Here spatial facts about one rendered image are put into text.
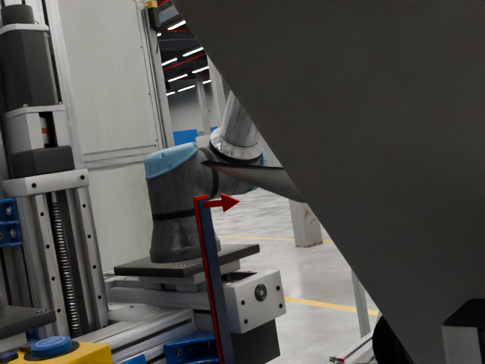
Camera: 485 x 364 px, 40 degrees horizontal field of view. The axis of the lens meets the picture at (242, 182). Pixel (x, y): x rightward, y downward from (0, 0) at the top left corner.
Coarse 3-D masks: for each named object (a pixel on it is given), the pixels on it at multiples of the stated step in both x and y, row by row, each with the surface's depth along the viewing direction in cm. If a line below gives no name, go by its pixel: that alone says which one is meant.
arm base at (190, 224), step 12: (156, 216) 135; (168, 216) 134; (180, 216) 133; (192, 216) 134; (156, 228) 136; (168, 228) 134; (180, 228) 133; (192, 228) 134; (156, 240) 135; (168, 240) 133; (180, 240) 133; (192, 240) 133; (216, 240) 137; (156, 252) 134; (168, 252) 132; (180, 252) 132; (192, 252) 132
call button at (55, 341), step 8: (56, 336) 68; (64, 336) 68; (32, 344) 66; (40, 344) 66; (48, 344) 65; (56, 344) 65; (64, 344) 65; (32, 352) 65; (40, 352) 64; (48, 352) 64; (56, 352) 65
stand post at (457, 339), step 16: (464, 304) 33; (480, 304) 33; (448, 320) 31; (464, 320) 30; (480, 320) 30; (448, 336) 30; (464, 336) 30; (480, 336) 30; (448, 352) 30; (464, 352) 30; (480, 352) 30
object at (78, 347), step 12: (72, 348) 66; (84, 348) 66; (96, 348) 65; (108, 348) 66; (12, 360) 65; (24, 360) 65; (36, 360) 64; (48, 360) 63; (60, 360) 63; (72, 360) 62; (84, 360) 63; (96, 360) 65; (108, 360) 66
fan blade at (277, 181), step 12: (216, 168) 70; (228, 168) 68; (240, 168) 67; (252, 168) 66; (264, 168) 65; (276, 168) 65; (240, 180) 77; (252, 180) 76; (264, 180) 76; (276, 180) 76; (288, 180) 76; (276, 192) 82; (288, 192) 81
